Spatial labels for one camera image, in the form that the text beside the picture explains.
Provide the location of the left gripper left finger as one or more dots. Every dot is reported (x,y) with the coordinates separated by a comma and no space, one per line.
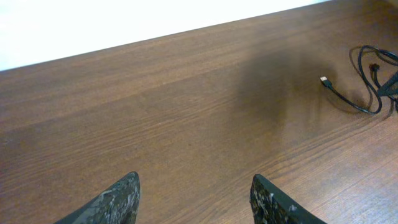
(118,204)

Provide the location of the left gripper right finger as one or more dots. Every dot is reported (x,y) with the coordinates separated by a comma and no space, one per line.
(270,205)

